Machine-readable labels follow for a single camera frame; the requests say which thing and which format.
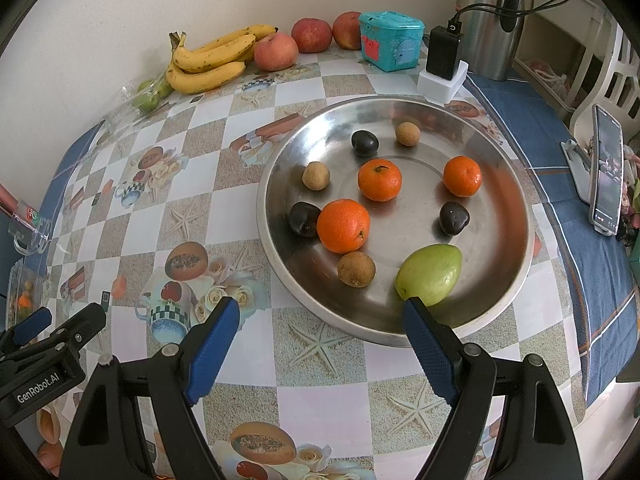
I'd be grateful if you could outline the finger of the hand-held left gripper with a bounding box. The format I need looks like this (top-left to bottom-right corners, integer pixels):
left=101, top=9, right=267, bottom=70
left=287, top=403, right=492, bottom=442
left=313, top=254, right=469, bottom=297
left=0, top=307, right=53, bottom=348
left=35, top=302, right=107, bottom=356

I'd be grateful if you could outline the red stick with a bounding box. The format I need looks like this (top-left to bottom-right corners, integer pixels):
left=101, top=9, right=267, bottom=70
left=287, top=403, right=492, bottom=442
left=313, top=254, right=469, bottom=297
left=0, top=182, right=28, bottom=213

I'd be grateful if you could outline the stainless steel thermos jug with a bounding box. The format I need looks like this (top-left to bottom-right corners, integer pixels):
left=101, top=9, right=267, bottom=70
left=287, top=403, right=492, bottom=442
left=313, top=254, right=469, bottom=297
left=456, top=0, right=533, bottom=82

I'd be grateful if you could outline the white shelf unit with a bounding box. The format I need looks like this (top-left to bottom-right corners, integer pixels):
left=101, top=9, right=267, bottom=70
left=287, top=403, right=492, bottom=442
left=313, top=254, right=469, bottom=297
left=512, top=0, right=621, bottom=121

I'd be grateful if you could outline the checkered tablecloth with blue border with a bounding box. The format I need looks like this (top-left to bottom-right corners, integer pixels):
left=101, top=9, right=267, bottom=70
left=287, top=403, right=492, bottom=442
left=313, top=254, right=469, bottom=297
left=30, top=55, right=638, bottom=480

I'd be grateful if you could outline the smartphone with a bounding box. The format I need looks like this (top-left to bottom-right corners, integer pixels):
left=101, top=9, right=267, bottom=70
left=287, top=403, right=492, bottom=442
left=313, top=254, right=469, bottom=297
left=588, top=104, right=626, bottom=236

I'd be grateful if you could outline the stainless steel basin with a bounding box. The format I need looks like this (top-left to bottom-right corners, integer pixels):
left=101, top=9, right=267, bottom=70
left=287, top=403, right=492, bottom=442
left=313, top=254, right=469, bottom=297
left=256, top=95, right=535, bottom=348

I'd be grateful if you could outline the white plastic chair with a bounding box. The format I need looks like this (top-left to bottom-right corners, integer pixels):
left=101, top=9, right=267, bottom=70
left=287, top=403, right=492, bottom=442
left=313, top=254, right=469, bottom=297
left=570, top=25, right=640, bottom=141

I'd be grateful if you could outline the yellow banana bunch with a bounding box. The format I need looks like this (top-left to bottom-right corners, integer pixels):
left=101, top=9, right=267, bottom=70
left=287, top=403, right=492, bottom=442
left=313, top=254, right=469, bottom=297
left=166, top=25, right=278, bottom=95

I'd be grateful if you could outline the clear plastic fruit box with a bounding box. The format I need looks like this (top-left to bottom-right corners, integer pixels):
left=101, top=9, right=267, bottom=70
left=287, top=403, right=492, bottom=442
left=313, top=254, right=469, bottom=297
left=5, top=260, right=46, bottom=326

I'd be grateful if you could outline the clear bag of green fruits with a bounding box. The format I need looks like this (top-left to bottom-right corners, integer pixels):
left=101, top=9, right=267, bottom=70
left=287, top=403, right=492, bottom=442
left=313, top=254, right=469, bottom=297
left=102, top=77, right=173, bottom=126

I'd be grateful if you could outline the dark purple plum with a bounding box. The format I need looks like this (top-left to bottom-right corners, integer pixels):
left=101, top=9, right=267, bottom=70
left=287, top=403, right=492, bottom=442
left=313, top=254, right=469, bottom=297
left=350, top=130, right=379, bottom=157
left=288, top=201, right=322, bottom=238
left=439, top=201, right=471, bottom=236

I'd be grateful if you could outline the green mango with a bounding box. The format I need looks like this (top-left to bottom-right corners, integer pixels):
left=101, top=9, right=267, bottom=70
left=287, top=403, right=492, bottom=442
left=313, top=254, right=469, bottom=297
left=395, top=243, right=463, bottom=308

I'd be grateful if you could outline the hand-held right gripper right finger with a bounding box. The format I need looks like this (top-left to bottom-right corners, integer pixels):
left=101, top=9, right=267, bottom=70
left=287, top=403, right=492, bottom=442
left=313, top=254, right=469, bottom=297
left=401, top=296, right=585, bottom=480

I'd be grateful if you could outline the teal plastic lidded box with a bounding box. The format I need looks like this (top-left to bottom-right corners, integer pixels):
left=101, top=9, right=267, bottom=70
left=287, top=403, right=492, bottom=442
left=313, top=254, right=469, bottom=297
left=358, top=11, right=425, bottom=73

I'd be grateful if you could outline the grey phone stand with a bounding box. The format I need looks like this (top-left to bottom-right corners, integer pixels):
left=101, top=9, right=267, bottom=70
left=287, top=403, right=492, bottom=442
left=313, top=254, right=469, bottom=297
left=560, top=140, right=596, bottom=205

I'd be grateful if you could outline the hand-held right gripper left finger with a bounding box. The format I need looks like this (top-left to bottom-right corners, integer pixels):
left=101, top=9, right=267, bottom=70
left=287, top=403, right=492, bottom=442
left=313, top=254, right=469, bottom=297
left=60, top=296, right=242, bottom=480

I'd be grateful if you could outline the pale pink apple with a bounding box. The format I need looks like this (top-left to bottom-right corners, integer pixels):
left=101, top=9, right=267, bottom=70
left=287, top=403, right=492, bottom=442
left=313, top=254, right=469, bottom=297
left=253, top=32, right=299, bottom=72

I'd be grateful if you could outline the small brown round fruit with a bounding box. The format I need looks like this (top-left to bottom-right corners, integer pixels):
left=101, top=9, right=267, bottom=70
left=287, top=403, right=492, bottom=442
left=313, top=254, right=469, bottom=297
left=302, top=161, right=331, bottom=192
left=337, top=251, right=376, bottom=288
left=395, top=121, right=420, bottom=147

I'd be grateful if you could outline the black power adapter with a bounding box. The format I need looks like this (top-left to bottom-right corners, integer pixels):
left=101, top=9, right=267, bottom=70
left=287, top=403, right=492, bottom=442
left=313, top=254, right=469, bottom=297
left=426, top=25, right=465, bottom=81

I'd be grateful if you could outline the clear plastic holder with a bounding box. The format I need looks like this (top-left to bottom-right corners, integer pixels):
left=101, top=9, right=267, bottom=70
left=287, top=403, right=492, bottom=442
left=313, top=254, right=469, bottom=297
left=7, top=200, right=53, bottom=256

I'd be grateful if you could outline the dark red apple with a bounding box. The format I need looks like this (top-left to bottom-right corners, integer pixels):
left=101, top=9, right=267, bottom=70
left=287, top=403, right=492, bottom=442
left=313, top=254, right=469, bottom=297
left=291, top=17, right=333, bottom=53

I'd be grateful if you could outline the large orange tangerine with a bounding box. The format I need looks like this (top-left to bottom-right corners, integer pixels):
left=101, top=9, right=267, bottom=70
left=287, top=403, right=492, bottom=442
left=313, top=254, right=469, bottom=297
left=316, top=199, right=372, bottom=254

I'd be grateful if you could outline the pink flower plant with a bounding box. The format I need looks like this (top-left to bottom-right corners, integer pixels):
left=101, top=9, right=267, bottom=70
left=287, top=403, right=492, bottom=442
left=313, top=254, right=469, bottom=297
left=622, top=145, right=640, bottom=231

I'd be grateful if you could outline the white plastic bag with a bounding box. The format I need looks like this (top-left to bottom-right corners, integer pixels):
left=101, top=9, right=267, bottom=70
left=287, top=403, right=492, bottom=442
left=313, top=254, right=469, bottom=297
left=525, top=57, right=571, bottom=106

